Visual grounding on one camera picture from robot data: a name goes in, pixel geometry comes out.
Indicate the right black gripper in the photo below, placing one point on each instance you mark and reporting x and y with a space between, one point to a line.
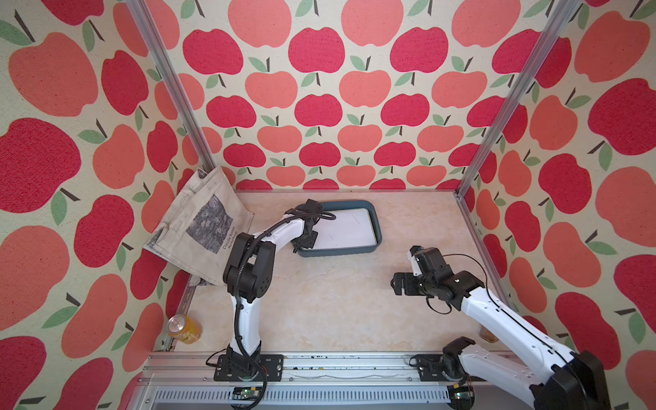
406 287

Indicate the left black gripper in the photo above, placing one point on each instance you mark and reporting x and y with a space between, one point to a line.
310 244

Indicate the yellow framed whiteboard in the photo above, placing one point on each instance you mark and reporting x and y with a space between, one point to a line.
351 229

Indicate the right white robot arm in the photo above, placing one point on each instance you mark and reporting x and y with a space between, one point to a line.
549 376

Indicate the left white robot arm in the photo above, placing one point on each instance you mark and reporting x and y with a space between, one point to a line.
249 274

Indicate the dark teal storage box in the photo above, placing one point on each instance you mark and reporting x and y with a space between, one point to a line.
341 205

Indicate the beige printed tote bag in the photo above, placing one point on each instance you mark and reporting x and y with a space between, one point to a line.
197 232

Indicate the orange drink can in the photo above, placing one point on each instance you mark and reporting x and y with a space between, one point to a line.
184 329

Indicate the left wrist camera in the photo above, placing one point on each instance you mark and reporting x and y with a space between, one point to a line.
311 211

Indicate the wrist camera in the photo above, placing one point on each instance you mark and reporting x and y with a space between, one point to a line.
429 263
311 211

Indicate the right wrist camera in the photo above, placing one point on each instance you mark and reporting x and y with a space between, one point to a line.
429 263

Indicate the left aluminium frame post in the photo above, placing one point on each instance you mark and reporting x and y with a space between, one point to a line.
147 27

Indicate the aluminium frame post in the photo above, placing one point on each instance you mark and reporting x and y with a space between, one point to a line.
557 22
147 27

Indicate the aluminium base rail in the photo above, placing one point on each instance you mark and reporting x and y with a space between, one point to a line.
324 380

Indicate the right aluminium frame post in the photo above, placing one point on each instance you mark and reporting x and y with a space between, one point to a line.
557 22

